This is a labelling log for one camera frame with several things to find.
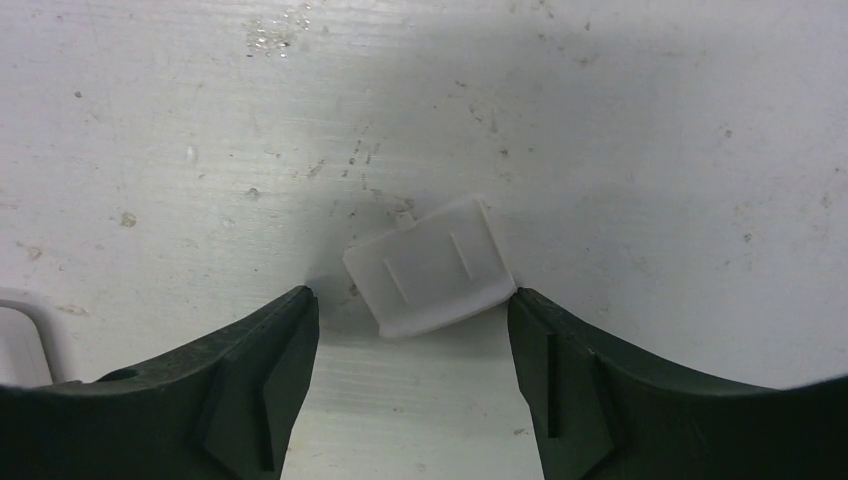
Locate white red remote control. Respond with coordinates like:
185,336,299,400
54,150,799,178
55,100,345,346
1,287,73,388

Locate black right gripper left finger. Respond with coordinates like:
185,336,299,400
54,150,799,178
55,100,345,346
1,286,319,479

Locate white battery compartment cover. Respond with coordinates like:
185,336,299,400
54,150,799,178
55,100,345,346
342,196,517,338

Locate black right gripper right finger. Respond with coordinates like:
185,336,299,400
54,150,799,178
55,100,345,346
507,288,847,479

